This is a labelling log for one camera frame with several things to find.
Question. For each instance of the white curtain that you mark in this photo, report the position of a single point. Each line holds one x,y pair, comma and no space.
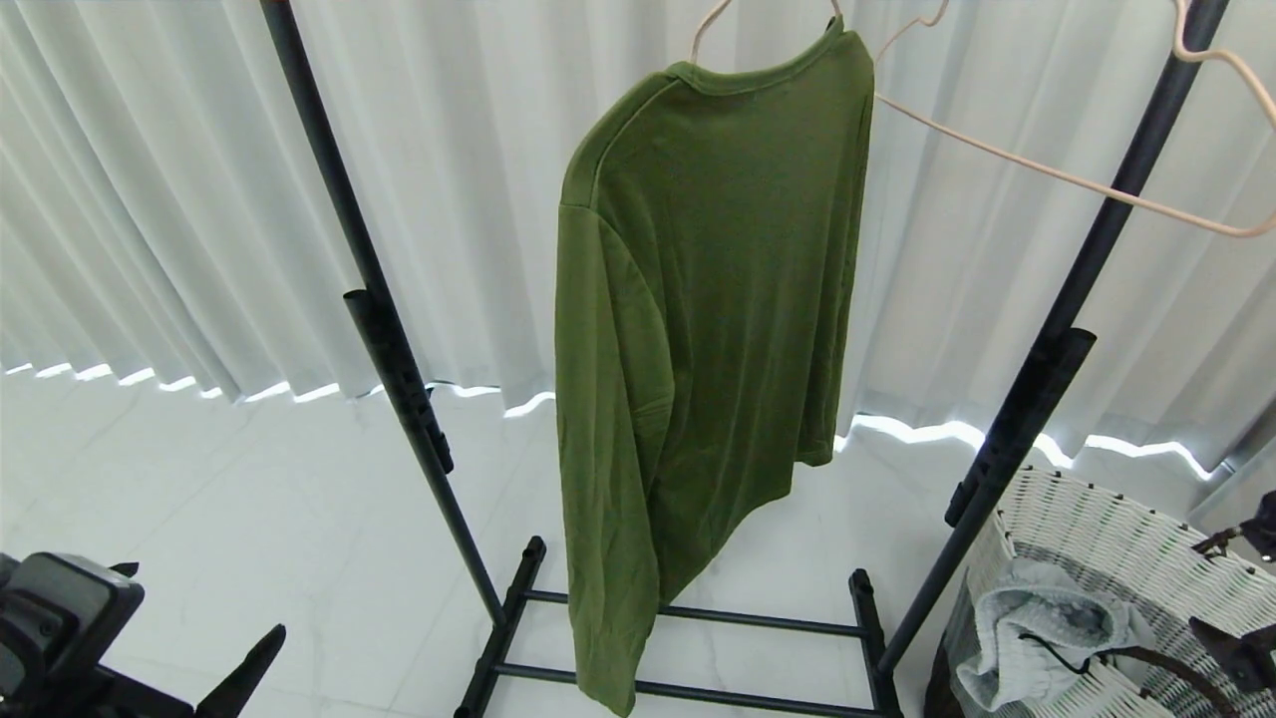
199,199

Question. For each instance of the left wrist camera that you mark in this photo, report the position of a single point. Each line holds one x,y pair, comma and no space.
60,618

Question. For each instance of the pale grey shorts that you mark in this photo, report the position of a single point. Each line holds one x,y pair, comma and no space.
1037,618

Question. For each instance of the green sleeveless shirt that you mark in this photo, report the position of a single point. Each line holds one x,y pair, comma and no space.
698,349

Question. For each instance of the white laundry basket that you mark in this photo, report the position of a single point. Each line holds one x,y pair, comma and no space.
1116,519

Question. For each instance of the black clothes rack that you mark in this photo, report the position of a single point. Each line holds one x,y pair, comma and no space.
399,369

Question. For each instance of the pink clothes hanger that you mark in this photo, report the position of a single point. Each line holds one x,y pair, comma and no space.
701,30
997,148

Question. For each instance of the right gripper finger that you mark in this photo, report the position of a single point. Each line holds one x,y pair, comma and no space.
1241,658
1266,524

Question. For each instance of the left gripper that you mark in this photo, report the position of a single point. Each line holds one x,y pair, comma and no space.
130,703

